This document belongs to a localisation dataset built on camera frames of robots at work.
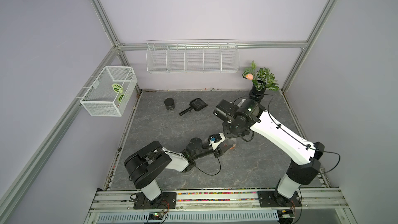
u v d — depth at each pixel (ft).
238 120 1.48
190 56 3.33
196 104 3.57
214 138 2.17
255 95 3.38
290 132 1.45
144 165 1.50
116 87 2.59
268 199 2.43
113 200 2.48
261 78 2.91
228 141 2.46
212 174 2.24
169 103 3.57
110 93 2.60
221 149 2.37
